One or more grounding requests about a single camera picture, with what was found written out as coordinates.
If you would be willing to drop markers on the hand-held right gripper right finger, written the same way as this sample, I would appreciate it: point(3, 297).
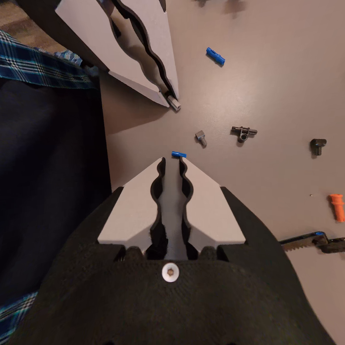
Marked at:
point(213, 213)

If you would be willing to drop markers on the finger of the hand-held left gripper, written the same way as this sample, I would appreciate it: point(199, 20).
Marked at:
point(159, 35)
point(91, 37)

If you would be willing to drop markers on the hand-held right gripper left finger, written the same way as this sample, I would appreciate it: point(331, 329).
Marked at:
point(126, 210)

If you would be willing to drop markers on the short blue lego pin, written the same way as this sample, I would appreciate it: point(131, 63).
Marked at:
point(178, 154)

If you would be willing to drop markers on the small grey lego connector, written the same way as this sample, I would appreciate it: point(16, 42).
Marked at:
point(173, 102)

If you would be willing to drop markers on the black lego elbow connector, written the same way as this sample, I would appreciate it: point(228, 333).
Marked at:
point(318, 145)

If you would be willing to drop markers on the long blue lego pin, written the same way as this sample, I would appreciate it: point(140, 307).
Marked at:
point(215, 56)

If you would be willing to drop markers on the grey lego axle connector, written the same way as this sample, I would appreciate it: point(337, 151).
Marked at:
point(200, 136)

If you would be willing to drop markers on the black lego cross connector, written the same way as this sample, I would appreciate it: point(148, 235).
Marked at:
point(243, 132)

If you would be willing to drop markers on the black lego gear rack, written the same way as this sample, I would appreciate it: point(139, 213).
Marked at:
point(323, 241)

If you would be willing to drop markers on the orange lego pin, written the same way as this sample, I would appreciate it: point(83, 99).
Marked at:
point(338, 206)

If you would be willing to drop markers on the blue plaid shirt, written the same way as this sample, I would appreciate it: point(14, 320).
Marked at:
point(27, 64)

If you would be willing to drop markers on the dark trousers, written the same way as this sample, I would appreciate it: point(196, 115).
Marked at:
point(48, 161)

